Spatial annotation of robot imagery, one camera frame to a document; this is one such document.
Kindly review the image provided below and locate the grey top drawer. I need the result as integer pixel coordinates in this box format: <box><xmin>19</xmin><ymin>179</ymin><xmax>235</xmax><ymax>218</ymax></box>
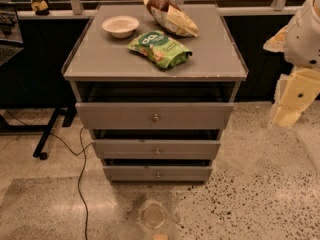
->
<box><xmin>76</xmin><ymin>102</ymin><xmax>233</xmax><ymax>130</ymax></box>

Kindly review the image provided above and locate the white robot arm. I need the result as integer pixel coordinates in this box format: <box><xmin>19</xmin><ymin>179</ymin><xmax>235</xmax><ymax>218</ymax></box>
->
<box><xmin>263</xmin><ymin>0</ymin><xmax>320</xmax><ymax>127</ymax></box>

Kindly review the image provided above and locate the grey drawer cabinet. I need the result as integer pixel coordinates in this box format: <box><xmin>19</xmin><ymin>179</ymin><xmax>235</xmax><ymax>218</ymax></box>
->
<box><xmin>64</xmin><ymin>5</ymin><xmax>248</xmax><ymax>168</ymax></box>

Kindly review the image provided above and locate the green snack bag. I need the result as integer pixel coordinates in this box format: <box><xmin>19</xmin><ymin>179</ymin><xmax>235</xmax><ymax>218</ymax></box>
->
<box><xmin>127</xmin><ymin>30</ymin><xmax>192</xmax><ymax>69</ymax></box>

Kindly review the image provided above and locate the brown and white chip bag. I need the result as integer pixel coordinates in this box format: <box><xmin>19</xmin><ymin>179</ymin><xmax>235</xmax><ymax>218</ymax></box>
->
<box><xmin>142</xmin><ymin>0</ymin><xmax>199</xmax><ymax>37</ymax></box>

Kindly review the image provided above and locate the white bowl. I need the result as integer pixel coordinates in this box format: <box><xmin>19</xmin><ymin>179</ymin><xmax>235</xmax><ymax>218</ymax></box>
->
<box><xmin>102</xmin><ymin>16</ymin><xmax>139</xmax><ymax>38</ymax></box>

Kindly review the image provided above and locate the round floor cover plate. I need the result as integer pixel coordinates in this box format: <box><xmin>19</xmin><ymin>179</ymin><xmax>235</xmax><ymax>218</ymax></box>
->
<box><xmin>140</xmin><ymin>203</ymin><xmax>167</xmax><ymax>229</ymax></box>

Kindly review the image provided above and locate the small yellow black object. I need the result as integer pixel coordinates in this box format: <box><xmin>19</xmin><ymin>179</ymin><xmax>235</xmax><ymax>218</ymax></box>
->
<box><xmin>31</xmin><ymin>0</ymin><xmax>49</xmax><ymax>15</ymax></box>

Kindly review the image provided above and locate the laptop computer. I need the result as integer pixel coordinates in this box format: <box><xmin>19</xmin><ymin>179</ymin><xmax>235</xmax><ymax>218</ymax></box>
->
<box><xmin>0</xmin><ymin>3</ymin><xmax>24</xmax><ymax>66</ymax></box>

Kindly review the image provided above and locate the black floor cable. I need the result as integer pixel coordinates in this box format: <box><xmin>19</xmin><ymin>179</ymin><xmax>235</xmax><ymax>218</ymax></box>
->
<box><xmin>0</xmin><ymin>108</ymin><xmax>93</xmax><ymax>240</ymax></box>

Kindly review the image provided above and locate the black desk leg frame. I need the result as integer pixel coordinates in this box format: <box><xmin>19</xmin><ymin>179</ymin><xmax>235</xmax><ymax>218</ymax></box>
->
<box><xmin>0</xmin><ymin>107</ymin><xmax>76</xmax><ymax>160</ymax></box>

